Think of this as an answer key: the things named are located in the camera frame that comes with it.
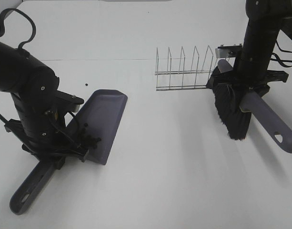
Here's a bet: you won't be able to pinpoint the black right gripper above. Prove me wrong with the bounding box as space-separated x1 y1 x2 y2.
206 47 290 113

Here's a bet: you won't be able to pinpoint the purple hand brush black bristles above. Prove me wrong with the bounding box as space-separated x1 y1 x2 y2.
209 60 292 154

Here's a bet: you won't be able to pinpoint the pile of coffee beans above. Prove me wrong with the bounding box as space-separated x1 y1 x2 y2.
75 125 102 149

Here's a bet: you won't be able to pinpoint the purple plastic dustpan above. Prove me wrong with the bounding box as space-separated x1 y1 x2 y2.
10 89 128 215

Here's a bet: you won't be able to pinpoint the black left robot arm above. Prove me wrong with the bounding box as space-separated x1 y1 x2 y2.
0 42 89 162

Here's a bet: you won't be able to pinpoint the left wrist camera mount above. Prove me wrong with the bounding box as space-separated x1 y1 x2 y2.
55 90 84 113

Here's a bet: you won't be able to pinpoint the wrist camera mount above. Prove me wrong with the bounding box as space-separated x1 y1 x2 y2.
55 90 84 113
215 44 242 59

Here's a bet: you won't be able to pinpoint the chrome wire dish rack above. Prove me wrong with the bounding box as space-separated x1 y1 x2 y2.
154 44 242 92

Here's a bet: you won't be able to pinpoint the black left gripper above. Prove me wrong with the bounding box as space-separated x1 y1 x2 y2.
5 83 88 161

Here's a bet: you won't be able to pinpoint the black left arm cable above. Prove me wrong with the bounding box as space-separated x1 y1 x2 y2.
0 8 36 50

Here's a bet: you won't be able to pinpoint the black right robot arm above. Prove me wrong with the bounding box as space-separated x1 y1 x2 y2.
207 0 292 114

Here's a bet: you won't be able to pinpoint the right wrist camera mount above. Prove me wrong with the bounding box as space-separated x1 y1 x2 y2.
215 44 242 59

